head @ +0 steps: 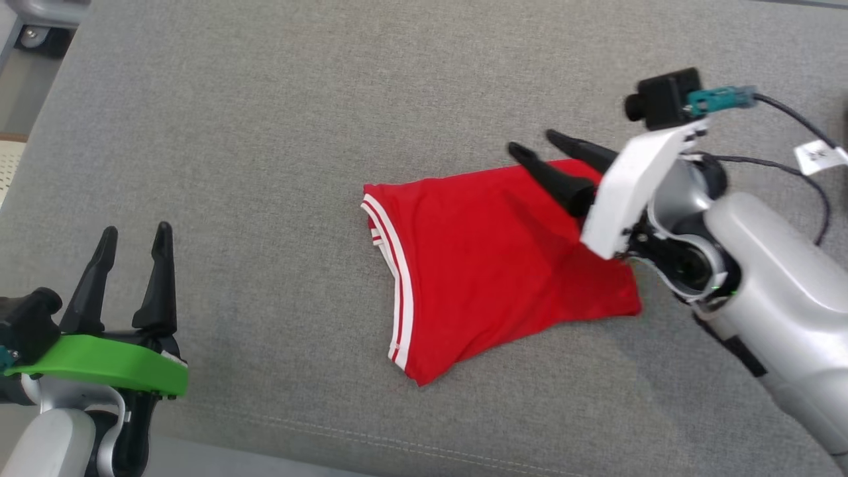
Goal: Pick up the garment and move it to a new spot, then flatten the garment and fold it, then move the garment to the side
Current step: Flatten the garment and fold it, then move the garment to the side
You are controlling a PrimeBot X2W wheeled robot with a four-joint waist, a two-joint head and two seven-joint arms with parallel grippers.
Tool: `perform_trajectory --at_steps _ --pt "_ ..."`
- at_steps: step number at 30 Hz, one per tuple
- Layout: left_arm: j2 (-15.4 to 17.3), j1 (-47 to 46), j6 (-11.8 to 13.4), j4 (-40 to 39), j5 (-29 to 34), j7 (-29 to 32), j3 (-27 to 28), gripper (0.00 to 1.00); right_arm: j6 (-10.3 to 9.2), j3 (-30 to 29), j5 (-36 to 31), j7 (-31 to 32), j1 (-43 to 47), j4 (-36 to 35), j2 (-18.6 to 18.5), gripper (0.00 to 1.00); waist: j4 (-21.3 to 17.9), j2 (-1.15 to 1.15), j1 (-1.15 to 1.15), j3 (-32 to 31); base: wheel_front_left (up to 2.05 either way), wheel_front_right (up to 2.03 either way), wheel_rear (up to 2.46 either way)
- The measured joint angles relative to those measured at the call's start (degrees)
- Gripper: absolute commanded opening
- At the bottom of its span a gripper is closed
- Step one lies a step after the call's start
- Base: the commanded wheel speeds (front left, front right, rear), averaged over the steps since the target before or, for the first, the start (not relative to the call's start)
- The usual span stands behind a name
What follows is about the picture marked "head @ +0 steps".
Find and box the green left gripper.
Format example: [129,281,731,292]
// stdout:
[3,222,189,398]

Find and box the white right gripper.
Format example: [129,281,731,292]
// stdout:
[509,119,708,260]

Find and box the red white basketball jersey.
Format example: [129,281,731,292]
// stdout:
[360,158,643,387]

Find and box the beige plastic basket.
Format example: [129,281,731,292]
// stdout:
[0,132,28,207]

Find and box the grey fabric sofa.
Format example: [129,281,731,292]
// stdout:
[0,0,848,477]

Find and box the grey wheeled cart base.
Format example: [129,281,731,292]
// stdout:
[0,0,91,59]

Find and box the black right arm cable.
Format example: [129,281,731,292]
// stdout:
[702,93,839,247]

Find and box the small white cable tag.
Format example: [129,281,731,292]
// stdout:
[794,140,848,176]

